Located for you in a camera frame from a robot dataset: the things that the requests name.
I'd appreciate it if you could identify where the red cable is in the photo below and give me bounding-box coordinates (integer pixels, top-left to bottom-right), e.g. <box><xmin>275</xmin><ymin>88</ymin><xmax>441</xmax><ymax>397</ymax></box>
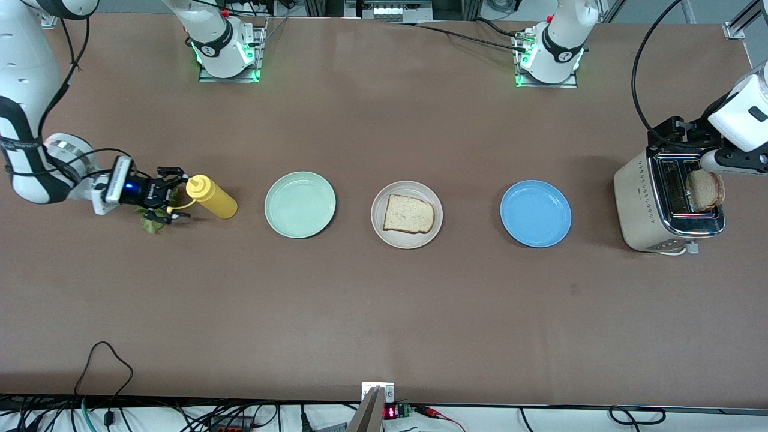
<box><xmin>417</xmin><ymin>406</ymin><xmax>466</xmax><ymax>431</ymax></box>

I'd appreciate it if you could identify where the grey metal camera mount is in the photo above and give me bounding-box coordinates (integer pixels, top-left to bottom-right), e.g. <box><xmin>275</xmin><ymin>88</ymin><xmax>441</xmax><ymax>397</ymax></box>
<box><xmin>347</xmin><ymin>382</ymin><xmax>397</xmax><ymax>432</ymax></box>

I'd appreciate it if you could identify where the white power strip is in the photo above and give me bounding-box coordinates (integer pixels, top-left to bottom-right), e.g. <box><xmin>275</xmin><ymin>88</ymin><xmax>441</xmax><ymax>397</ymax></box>
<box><xmin>345</xmin><ymin>0</ymin><xmax>434</xmax><ymax>22</ymax></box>

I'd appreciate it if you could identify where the blue plate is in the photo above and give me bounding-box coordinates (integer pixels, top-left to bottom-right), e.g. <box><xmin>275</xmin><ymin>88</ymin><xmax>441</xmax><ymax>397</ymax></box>
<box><xmin>500</xmin><ymin>179</ymin><xmax>573</xmax><ymax>248</ymax></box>

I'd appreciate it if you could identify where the yellow squeeze bottle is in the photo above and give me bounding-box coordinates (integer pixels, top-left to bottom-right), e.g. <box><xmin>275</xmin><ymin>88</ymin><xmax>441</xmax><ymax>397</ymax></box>
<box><xmin>167</xmin><ymin>174</ymin><xmax>239</xmax><ymax>221</ymax></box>

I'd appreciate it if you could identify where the thin black looped cable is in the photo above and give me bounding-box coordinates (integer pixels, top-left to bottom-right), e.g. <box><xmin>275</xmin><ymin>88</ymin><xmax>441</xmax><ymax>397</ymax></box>
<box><xmin>73</xmin><ymin>341</ymin><xmax>134</xmax><ymax>398</ymax></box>

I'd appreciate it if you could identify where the beige plate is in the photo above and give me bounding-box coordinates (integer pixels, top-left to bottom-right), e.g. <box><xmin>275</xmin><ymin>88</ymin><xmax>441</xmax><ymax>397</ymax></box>
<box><xmin>370</xmin><ymin>181</ymin><xmax>444</xmax><ymax>250</ymax></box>

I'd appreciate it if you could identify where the beige chrome toaster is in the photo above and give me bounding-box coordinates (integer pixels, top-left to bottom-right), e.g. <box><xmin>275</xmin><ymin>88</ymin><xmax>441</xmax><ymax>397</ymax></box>
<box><xmin>613</xmin><ymin>141</ymin><xmax>727</xmax><ymax>256</ymax></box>

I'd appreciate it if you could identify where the black coiled cable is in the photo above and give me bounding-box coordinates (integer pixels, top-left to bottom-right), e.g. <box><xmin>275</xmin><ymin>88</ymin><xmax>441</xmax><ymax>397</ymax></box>
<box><xmin>609</xmin><ymin>406</ymin><xmax>667</xmax><ymax>426</ymax></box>

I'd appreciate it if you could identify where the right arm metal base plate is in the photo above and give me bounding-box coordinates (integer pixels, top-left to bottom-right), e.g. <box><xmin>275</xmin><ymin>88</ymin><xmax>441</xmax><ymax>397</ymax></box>
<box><xmin>198</xmin><ymin>17</ymin><xmax>268</xmax><ymax>83</ymax></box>

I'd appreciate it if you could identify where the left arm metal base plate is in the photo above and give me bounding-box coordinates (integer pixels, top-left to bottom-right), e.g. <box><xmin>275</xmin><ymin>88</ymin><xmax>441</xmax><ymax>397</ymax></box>
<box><xmin>514</xmin><ymin>30</ymin><xmax>580</xmax><ymax>89</ymax></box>

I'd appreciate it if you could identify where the aluminium frame corner bracket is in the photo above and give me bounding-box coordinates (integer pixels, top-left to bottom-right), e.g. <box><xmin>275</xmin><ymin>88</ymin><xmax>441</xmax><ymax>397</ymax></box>
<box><xmin>723</xmin><ymin>0</ymin><xmax>768</xmax><ymax>40</ymax></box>

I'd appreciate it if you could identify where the green lettuce leaf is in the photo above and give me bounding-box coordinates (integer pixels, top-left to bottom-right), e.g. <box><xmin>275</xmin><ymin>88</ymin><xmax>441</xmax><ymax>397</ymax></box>
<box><xmin>135</xmin><ymin>187</ymin><xmax>182</xmax><ymax>235</ymax></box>

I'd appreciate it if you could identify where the mint green plate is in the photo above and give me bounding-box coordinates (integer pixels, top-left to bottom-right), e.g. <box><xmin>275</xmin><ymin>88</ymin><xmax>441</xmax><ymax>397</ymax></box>
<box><xmin>264</xmin><ymin>171</ymin><xmax>337</xmax><ymax>239</ymax></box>

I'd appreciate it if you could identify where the long black base cable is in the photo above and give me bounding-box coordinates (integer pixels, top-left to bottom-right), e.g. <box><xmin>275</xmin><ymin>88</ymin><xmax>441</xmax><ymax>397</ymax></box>
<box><xmin>389</xmin><ymin>18</ymin><xmax>532</xmax><ymax>52</ymax></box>

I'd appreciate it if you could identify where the light bread slice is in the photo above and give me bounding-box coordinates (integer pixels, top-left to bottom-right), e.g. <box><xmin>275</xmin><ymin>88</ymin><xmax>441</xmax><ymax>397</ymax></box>
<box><xmin>383</xmin><ymin>193</ymin><xmax>436</xmax><ymax>235</ymax></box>

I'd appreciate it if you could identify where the brown toasted bread slice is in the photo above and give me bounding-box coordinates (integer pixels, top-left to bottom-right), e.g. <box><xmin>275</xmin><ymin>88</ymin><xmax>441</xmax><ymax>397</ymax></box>
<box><xmin>685</xmin><ymin>167</ymin><xmax>726</xmax><ymax>212</ymax></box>

